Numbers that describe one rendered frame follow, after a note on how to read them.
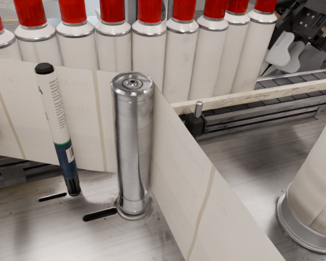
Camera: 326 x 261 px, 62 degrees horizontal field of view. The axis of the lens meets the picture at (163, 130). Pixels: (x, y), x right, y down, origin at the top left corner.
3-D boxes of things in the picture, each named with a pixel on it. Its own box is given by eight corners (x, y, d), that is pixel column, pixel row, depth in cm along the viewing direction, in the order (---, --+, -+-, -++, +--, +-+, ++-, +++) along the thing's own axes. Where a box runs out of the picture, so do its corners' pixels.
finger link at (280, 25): (264, 46, 50) (299, 1, 46) (259, 43, 51) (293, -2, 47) (278, 56, 53) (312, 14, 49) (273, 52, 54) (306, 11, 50)
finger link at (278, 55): (265, 83, 50) (302, 38, 46) (247, 67, 54) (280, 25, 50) (274, 88, 52) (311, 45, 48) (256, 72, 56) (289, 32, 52)
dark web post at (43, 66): (68, 198, 36) (32, 71, 24) (67, 188, 37) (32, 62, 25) (82, 195, 37) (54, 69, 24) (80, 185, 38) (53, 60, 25)
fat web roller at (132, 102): (120, 225, 34) (111, 100, 21) (113, 195, 37) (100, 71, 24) (156, 215, 35) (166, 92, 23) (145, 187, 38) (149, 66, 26)
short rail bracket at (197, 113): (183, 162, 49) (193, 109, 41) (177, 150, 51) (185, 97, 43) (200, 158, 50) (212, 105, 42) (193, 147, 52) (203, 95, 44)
